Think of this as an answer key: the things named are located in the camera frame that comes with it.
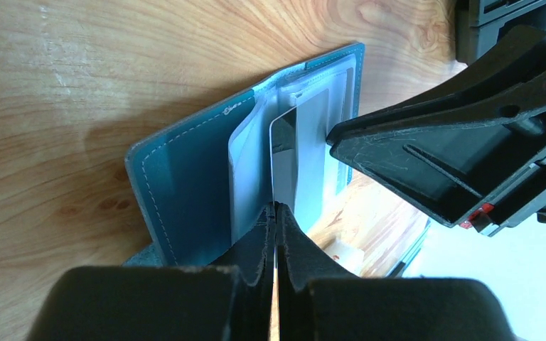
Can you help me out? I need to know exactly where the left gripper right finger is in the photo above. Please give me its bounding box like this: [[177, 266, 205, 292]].
[[276, 203, 514, 340]]

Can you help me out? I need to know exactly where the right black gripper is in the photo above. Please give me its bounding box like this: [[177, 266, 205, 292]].
[[454, 0, 546, 264]]

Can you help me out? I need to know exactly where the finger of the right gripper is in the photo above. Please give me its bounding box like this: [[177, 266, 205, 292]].
[[326, 24, 546, 229]]

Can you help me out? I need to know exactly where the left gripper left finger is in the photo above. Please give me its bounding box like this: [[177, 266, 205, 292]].
[[28, 203, 275, 340]]

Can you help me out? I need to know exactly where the blue leather card holder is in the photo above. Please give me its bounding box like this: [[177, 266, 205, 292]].
[[125, 43, 365, 266]]

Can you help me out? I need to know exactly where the thin white card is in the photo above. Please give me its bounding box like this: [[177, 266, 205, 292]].
[[268, 105, 300, 341]]

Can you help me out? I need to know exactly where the white pink sponge packet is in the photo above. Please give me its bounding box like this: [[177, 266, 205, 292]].
[[323, 239, 365, 276]]

